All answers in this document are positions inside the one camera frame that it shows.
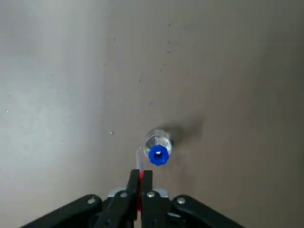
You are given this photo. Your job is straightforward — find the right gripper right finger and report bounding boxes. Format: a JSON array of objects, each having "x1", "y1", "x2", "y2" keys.
[{"x1": 141, "y1": 169, "x2": 239, "y2": 228}]

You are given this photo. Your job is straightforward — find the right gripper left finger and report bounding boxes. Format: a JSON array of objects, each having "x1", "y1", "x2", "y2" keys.
[{"x1": 20, "y1": 169, "x2": 141, "y2": 228}]

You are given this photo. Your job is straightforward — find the glass dropper red bulb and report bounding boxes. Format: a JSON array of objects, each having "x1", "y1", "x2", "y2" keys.
[{"x1": 135, "y1": 145, "x2": 146, "y2": 212}]

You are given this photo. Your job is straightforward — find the dropper bottle blue cap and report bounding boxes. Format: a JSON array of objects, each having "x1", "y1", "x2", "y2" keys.
[{"x1": 143, "y1": 128, "x2": 173, "y2": 167}]

